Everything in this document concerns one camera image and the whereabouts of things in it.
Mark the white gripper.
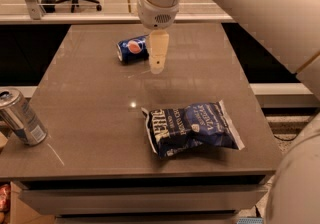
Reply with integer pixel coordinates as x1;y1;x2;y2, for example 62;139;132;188
137;0;179;74

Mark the blue pepsi can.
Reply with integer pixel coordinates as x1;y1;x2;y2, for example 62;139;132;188
116;35;149;63

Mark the blue chip bag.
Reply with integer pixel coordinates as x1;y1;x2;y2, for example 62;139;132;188
141;101;244;158

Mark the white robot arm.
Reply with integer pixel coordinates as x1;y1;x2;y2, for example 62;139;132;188
137;0;320;224

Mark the silver energy drink can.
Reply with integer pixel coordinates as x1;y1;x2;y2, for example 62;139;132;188
0;88;47;146

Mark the red snack package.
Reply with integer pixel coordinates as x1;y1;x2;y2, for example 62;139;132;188
0;184;11;212

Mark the cardboard box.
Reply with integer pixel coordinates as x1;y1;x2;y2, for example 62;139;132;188
10;182;55;224

